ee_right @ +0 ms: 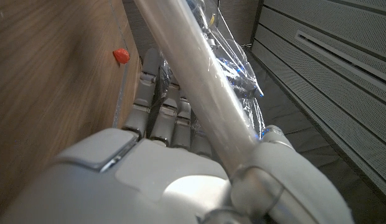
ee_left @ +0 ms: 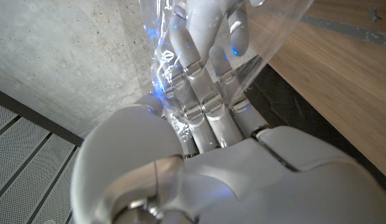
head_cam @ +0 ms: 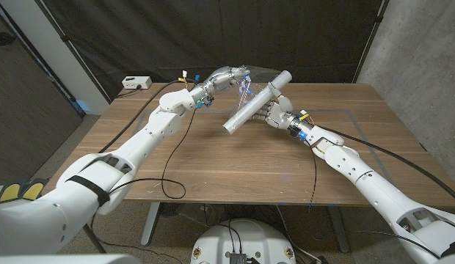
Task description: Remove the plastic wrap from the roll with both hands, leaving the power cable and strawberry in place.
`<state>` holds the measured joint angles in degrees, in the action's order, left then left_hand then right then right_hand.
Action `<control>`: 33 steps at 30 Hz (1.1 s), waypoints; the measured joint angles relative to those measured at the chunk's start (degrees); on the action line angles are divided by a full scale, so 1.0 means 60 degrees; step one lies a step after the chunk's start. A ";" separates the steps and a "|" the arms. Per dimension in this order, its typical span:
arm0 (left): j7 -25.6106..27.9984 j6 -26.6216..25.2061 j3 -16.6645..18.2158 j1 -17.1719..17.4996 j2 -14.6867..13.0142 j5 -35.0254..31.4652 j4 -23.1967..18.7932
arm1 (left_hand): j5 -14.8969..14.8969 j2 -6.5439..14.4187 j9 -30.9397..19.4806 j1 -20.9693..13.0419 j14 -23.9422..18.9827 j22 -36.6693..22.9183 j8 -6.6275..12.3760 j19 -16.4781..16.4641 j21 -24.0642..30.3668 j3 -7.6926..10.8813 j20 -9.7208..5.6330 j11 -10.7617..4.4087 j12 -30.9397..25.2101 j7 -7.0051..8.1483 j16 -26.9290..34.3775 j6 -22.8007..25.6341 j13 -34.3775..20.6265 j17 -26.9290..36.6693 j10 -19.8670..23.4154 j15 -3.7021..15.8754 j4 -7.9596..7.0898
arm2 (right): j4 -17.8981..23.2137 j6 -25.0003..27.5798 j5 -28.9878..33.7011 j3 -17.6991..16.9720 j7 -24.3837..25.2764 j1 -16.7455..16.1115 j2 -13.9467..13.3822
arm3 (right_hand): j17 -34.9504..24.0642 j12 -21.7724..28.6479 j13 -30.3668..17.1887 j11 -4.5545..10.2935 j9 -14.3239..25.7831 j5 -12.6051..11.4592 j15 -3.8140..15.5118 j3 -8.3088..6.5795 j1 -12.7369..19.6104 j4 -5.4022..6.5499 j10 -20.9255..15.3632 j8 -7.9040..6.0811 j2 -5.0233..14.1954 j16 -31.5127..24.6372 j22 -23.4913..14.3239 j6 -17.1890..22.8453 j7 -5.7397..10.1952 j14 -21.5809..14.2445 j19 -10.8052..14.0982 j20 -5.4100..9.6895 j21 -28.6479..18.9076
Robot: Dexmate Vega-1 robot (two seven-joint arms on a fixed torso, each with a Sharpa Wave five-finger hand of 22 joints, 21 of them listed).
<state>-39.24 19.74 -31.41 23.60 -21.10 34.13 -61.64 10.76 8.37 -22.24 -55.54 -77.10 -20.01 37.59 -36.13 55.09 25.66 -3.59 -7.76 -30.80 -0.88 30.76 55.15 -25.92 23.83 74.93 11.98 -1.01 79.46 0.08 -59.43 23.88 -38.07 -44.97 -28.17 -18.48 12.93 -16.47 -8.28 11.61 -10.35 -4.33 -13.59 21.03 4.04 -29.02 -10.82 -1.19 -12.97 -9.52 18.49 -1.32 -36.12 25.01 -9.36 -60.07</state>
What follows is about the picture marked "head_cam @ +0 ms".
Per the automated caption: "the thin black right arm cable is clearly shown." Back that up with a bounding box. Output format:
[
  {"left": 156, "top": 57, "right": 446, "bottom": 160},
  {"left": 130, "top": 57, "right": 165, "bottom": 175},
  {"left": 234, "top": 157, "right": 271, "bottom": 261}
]
[{"left": 307, "top": 141, "right": 319, "bottom": 212}]

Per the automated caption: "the black backdrop stand pole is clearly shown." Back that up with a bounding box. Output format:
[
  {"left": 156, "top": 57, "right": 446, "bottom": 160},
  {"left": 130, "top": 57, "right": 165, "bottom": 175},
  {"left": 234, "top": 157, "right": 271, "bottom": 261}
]
[
  {"left": 34, "top": 0, "right": 113, "bottom": 103},
  {"left": 352, "top": 0, "right": 390, "bottom": 84}
]

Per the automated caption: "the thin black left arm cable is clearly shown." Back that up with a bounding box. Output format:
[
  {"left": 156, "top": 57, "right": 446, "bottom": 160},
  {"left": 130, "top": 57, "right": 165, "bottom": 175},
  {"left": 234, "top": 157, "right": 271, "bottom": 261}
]
[{"left": 102, "top": 106, "right": 198, "bottom": 201}]

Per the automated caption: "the grey table leg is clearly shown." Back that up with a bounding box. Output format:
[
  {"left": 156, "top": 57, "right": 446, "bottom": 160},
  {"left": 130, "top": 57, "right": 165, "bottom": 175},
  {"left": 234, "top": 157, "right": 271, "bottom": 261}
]
[
  {"left": 326, "top": 205, "right": 350, "bottom": 253},
  {"left": 141, "top": 202, "right": 162, "bottom": 246}
]

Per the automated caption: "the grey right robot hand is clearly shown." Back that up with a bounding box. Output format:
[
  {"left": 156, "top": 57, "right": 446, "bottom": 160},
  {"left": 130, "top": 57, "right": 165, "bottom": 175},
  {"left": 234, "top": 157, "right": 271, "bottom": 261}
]
[{"left": 251, "top": 82, "right": 309, "bottom": 139}]

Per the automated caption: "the white power strip box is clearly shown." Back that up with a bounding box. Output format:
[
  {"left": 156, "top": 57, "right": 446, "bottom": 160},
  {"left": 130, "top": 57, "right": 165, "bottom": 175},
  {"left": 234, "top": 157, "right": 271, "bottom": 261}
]
[{"left": 121, "top": 76, "right": 153, "bottom": 90}]

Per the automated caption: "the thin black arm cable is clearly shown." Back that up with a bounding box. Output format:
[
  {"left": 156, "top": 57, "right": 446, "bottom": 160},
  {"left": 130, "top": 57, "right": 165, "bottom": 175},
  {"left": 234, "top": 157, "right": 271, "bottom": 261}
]
[
  {"left": 102, "top": 106, "right": 198, "bottom": 201},
  {"left": 307, "top": 141, "right": 319, "bottom": 212}
]

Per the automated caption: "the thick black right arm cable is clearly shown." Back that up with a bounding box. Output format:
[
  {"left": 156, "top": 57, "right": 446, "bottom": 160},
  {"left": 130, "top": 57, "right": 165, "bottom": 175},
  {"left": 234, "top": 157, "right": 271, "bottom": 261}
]
[{"left": 317, "top": 125, "right": 455, "bottom": 206}]

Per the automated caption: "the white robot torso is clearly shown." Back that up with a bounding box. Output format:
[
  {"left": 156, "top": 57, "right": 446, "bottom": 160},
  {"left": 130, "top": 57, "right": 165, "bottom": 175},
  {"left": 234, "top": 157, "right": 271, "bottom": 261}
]
[{"left": 190, "top": 219, "right": 297, "bottom": 264}]

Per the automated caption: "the black power strip cable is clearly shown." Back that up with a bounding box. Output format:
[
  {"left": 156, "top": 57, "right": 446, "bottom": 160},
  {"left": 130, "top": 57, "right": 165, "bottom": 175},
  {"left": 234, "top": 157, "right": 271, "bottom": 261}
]
[{"left": 116, "top": 87, "right": 142, "bottom": 99}]

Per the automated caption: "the black door handle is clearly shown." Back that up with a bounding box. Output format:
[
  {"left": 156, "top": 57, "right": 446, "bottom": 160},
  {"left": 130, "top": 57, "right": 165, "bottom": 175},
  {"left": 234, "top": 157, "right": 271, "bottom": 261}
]
[{"left": 0, "top": 32, "right": 16, "bottom": 48}]

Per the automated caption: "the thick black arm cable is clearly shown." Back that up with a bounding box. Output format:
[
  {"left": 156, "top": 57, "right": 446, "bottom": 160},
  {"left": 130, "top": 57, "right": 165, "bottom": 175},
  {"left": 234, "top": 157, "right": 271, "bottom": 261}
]
[
  {"left": 98, "top": 78, "right": 197, "bottom": 154},
  {"left": 317, "top": 125, "right": 455, "bottom": 206}
]

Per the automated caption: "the grey plastic wrap roll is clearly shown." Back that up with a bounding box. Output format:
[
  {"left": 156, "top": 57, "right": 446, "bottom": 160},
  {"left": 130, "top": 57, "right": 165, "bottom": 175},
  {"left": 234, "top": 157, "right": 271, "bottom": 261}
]
[{"left": 222, "top": 70, "right": 293, "bottom": 136}]

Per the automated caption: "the black backdrop curtain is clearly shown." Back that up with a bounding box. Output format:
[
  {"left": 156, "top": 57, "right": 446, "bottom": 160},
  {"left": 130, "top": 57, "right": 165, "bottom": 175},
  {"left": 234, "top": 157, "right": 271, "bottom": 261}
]
[{"left": 41, "top": 0, "right": 385, "bottom": 100}]

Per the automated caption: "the clear plastic wrap sheet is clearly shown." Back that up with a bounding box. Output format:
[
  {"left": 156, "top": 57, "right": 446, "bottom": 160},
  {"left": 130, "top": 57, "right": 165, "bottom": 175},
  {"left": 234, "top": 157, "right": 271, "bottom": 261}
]
[{"left": 230, "top": 65, "right": 283, "bottom": 114}]

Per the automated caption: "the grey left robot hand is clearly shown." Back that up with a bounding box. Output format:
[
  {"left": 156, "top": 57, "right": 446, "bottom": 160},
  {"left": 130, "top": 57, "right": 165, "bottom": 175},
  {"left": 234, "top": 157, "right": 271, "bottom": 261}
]
[{"left": 192, "top": 65, "right": 252, "bottom": 107}]

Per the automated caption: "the yellow black slipper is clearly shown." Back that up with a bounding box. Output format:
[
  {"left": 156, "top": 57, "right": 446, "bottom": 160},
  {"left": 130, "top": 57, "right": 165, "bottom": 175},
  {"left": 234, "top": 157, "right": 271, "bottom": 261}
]
[
  {"left": 21, "top": 178, "right": 48, "bottom": 202},
  {"left": 0, "top": 182, "right": 23, "bottom": 204}
]

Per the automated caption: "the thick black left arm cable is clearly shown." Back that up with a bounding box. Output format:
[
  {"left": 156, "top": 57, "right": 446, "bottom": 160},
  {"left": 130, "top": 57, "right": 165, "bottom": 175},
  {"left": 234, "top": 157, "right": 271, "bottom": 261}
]
[{"left": 98, "top": 78, "right": 197, "bottom": 154}]

